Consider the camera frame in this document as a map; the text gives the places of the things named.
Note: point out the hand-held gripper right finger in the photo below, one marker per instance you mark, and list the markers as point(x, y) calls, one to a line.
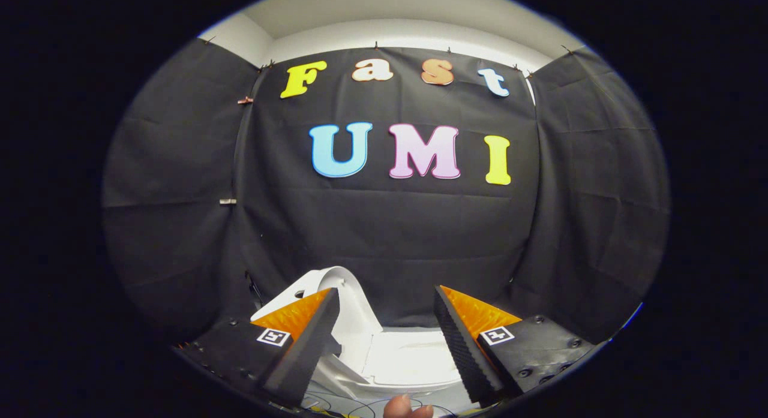
point(459, 340)

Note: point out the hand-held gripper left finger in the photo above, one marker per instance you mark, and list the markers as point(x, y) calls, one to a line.
point(312, 340)

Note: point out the white toilet tank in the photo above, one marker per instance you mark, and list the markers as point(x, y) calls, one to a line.
point(279, 302)

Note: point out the black backdrop cloth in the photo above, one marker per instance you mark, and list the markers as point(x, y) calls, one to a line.
point(390, 238)

